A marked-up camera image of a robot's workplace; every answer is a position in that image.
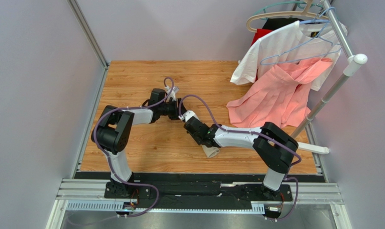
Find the black garment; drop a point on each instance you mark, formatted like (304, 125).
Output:
(276, 23)

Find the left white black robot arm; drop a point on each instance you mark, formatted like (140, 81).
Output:
(112, 133)

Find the green hanger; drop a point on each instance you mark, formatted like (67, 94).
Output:
(274, 6)

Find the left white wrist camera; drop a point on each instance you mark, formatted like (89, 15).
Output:
(171, 92)

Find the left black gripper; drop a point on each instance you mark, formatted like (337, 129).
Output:
(176, 112)

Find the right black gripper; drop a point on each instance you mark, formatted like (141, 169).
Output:
(194, 132)

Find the beige cloth napkin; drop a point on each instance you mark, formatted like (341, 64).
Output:
(210, 152)

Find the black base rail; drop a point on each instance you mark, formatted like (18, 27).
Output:
(190, 191)

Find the blue wire hanger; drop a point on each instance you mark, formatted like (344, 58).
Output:
(275, 59)

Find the aluminium frame post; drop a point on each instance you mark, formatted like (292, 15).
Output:
(88, 32)

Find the beige wooden hanger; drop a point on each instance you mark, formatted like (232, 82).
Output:
(304, 12)

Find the white t-shirt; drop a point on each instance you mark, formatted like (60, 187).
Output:
(280, 40)

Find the red garment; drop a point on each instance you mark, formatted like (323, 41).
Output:
(259, 34)

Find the pink pleated garment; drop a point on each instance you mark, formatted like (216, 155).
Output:
(279, 96)

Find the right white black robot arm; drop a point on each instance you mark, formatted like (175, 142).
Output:
(274, 146)

